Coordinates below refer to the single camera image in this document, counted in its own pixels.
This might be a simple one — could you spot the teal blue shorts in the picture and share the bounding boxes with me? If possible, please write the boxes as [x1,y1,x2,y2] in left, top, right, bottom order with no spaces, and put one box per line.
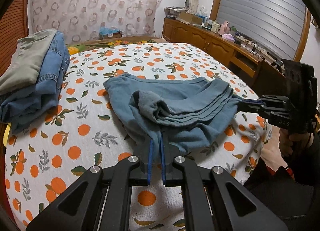
[103,73,243,163]

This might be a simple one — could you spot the person's right hand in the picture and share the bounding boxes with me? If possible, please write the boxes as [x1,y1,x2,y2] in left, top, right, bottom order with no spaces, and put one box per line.
[279,129,314,157]

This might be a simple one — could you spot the dark wooden chair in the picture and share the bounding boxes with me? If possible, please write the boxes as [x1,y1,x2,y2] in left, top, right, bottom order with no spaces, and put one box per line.
[251,58,287,97]

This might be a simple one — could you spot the white orange-print bed sheet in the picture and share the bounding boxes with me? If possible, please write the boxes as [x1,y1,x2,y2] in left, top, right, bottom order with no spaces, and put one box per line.
[5,43,272,230]

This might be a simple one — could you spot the wooden sideboard cabinet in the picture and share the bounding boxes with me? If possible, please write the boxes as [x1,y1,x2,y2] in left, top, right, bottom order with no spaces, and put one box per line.
[162,18,263,86]

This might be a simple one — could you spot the pink cloth on cabinet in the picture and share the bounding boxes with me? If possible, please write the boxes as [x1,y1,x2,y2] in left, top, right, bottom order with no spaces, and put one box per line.
[221,33,235,43]

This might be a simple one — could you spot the pink bottle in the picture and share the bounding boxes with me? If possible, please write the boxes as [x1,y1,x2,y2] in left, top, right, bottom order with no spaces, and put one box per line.
[219,21,230,36]

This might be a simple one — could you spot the grey window roller blind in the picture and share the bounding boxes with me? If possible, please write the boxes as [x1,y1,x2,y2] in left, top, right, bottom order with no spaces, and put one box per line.
[216,0,305,60]

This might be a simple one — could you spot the folded blue denim jeans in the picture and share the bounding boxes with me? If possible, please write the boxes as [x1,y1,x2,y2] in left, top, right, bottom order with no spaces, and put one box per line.
[1,30,70,134]

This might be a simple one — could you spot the brown cardboard box on cabinet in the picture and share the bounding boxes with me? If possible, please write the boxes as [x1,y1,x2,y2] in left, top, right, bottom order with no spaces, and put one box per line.
[176,13,203,25]

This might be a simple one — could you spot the cardboard box with blue bag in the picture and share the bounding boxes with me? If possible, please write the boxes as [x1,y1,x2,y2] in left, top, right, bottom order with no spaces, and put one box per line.
[99,27,122,40]

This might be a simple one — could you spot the brown louvered wooden wardrobe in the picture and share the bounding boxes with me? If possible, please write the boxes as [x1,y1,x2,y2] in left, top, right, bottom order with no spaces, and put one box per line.
[0,0,29,75]

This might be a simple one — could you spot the circle-patterned sheer curtain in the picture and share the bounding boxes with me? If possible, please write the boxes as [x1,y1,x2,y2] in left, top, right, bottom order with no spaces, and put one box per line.
[28,0,162,44]

